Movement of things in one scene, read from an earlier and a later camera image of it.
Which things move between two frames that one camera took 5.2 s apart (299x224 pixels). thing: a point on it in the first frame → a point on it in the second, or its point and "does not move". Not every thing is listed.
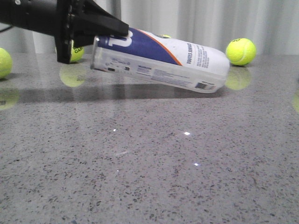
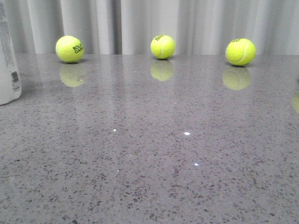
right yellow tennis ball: x=240 y=52 does not move
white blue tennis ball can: x=159 y=59 → x=10 y=83
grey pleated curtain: x=273 y=25 does not move
